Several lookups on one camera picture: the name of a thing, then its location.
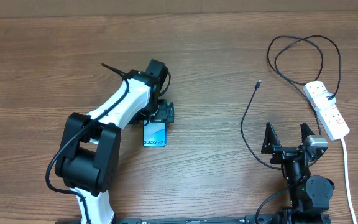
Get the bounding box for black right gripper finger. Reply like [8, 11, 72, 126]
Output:
[300, 123, 314, 142]
[261, 123, 282, 154]

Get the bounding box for Samsung Galaxy smartphone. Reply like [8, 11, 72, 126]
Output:
[143, 123, 167, 147]

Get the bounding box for black charger cable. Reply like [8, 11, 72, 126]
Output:
[240, 35, 342, 170]

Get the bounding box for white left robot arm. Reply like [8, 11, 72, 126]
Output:
[45, 60, 174, 224]

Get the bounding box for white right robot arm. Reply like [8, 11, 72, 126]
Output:
[250, 123, 335, 223]

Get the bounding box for white charger plug adapter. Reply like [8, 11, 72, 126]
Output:
[311, 92, 336, 111]

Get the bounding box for white power strip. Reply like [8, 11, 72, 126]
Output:
[303, 81, 350, 141]

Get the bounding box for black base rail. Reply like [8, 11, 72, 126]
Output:
[55, 214, 331, 224]

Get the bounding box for white power strip cord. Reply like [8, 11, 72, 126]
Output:
[340, 138, 357, 224]

